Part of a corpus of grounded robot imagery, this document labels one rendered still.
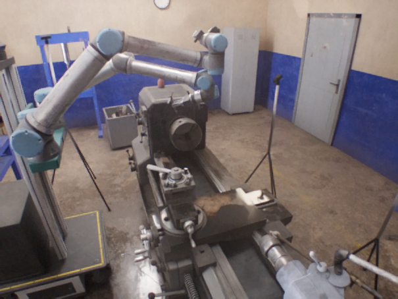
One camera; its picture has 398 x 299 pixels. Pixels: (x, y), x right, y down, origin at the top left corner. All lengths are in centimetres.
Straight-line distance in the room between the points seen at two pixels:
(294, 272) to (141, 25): 489
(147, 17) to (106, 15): 76
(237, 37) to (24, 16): 390
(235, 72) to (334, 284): 481
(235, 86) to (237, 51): 72
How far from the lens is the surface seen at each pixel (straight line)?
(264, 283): 146
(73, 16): 524
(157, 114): 206
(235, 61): 536
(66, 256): 226
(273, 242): 108
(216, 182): 187
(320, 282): 98
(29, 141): 132
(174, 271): 140
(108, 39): 121
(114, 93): 537
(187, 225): 126
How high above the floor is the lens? 192
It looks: 28 degrees down
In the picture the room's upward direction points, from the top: straight up
